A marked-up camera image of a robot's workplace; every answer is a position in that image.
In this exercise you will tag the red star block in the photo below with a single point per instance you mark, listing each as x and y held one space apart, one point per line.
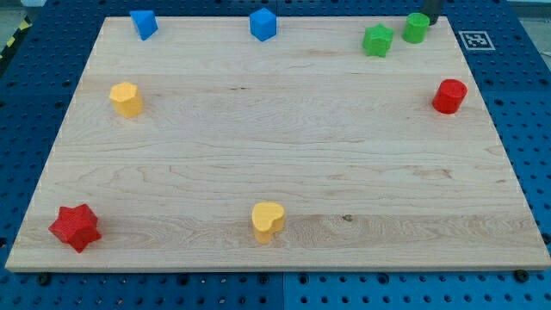
76 226

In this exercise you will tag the black bolt right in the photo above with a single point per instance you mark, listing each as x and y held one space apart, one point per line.
521 276

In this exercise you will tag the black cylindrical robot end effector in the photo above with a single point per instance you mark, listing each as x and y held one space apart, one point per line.
432 9

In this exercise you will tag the black bolt left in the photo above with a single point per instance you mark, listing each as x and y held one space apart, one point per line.
43 279

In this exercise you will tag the yellow heart block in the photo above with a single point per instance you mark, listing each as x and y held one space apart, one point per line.
267 219

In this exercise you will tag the green star block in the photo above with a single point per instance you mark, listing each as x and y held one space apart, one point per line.
377 40

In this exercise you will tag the light wooden board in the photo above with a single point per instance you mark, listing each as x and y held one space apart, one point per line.
371 176

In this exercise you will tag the yellow hexagon block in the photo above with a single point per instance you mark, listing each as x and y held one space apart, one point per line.
126 99

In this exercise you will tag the white fiducial marker tag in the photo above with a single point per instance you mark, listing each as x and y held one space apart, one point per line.
476 40

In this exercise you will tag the red cylinder block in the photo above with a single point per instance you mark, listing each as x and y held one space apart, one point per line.
449 96

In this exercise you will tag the yellow black hazard tape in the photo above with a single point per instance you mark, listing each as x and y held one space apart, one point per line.
15 40

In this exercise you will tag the green cylinder block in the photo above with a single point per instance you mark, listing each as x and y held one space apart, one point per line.
416 28

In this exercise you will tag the blue cube block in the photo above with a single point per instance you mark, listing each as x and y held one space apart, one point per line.
263 24

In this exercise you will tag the black bolt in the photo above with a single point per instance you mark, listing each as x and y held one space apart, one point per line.
521 276
43 279

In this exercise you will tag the blue triangular prism block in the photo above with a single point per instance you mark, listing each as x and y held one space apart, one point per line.
144 22

